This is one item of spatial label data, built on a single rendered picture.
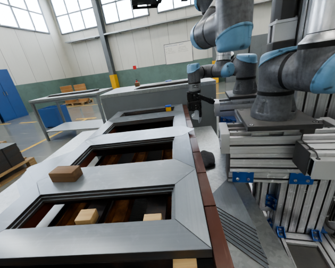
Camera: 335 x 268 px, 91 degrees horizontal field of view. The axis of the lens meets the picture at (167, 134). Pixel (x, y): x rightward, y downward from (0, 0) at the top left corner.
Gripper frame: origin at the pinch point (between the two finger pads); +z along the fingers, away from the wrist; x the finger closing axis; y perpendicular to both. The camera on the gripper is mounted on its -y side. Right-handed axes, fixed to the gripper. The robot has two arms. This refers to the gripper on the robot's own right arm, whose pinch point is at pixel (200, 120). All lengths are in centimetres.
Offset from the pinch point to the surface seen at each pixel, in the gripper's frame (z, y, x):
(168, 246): 5, 21, 76
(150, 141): 6.9, 33.5, 8.4
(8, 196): 15, 107, 38
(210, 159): 19.4, -2.0, 17.3
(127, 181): 5, 39, 48
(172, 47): -117, -11, -898
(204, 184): 8, 8, 52
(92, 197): 7, 52, 53
